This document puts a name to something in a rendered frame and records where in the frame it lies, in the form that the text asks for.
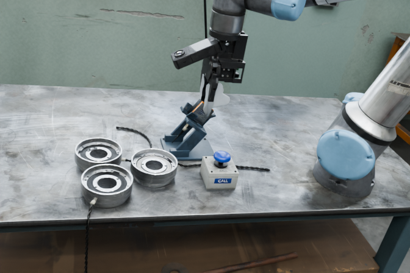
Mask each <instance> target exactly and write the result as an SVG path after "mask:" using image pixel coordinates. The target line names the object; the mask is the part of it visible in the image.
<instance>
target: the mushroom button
mask: <svg viewBox="0 0 410 273"><path fill-rule="evenodd" d="M214 159H215V160H216V161H218V164H220V165H223V163H227V162H229V161H230V160H231V156H230V154H229V153H228V152H226V151H216V152H215V153H214Z"/></svg>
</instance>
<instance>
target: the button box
mask: <svg viewBox="0 0 410 273"><path fill-rule="evenodd" d="M200 173H201V176H202V178H203V182H204V184H205V187H206V189H207V190H231V189H235V188H236V185H237V180H238V177H239V172H238V170H237V168H236V166H235V164H234V162H233V160H232V158H231V160H230V161H229V162H227V163H223V165H220V164H218V161H216V160H215V159H214V156H203V158H202V162H201V169H200Z"/></svg>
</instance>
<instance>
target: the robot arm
mask: <svg viewBox="0 0 410 273"><path fill-rule="evenodd" d="M342 1H349V0H213V4H212V12H211V17H210V24H209V26H210V29H209V35H210V36H211V37H209V38H207V39H204V40H202V41H199V42H197V43H195V44H192V45H190V46H187V47H185V48H183V49H180V50H178V51H176V52H173V53H171V59H172V61H173V63H174V66H175V68H176V69H181V68H183V67H186V66H188V65H191V64H193V63H195V62H198V61H200V60H202V59H203V66H202V70H201V80H200V99H201V100H202V101H204V107H203V111H204V113H205V115H206V116H209V115H210V112H211V110H212V108H214V107H219V106H222V105H227V104H228V103H229V101H230V98H229V96H227V95H225V94H223V92H224V89H223V85H222V84H221V83H219V82H218V81H224V82H231V83H242V78H243V72H244V69H245V62H244V61H243V58H244V55H245V49H246V43H247V39H248V35H245V33H244V31H242V29H243V23H244V19H245V12H246V9H247V10H250V11H253V12H257V13H261V14H264V15H268V16H272V17H275V18H276V19H278V20H287V21H296V20H297V19H298V18H299V16H300V15H301V13H302V11H303V9H304V7H310V6H315V5H321V4H329V3H334V2H342ZM239 68H242V74H241V78H240V79H235V78H239V73H238V72H236V70H239ZM342 103H343V104H342V108H341V110H340V112H339V114H338V116H337V117H336V119H335V120H334V121H333V122H332V124H331V125H330V126H329V127H328V129H327V130H326V132H325V133H324V134H323V135H322V136H321V137H320V139H319V141H318V145H317V157H318V159H317V161H316V162H315V165H314V168H313V175H314V177H315V179H316V180H317V181H318V182H319V183H320V184H321V185H322V186H324V187H325V188H327V189H328V190H330V191H332V192H334V193H337V194H340V195H342V196H347V197H365V196H368V195H369V194H370V193H371V192H372V189H373V187H374V184H375V162H376V160H377V158H378V157H379V156H380V155H381V154H382V153H383V152H384V151H385V150H386V149H387V147H388V146H389V145H390V144H391V142H393V140H394V139H395V138H396V136H397V134H396V130H395V126H396V125H397V124H398V123H399V122H400V121H401V120H402V118H403V117H404V116H405V115H406V114H407V112H408V111H410V36H409V38H408V39H407V40H406V41H405V43H404V44H403V45H402V47H401V48H400V49H399V50H398V52H397V53H396V54H395V55H394V57H393V58H392V59H391V61H390V62H389V63H388V64H387V66H386V67H385V68H384V69H383V71H382V72H381V73H380V75H379V76H378V77H377V78H376V80H375V81H374V82H373V83H372V85H371V86H370V87H369V89H368V90H367V91H366V92H365V94H364V93H348V94H347V95H346V96H345V99H344V101H342Z"/></svg>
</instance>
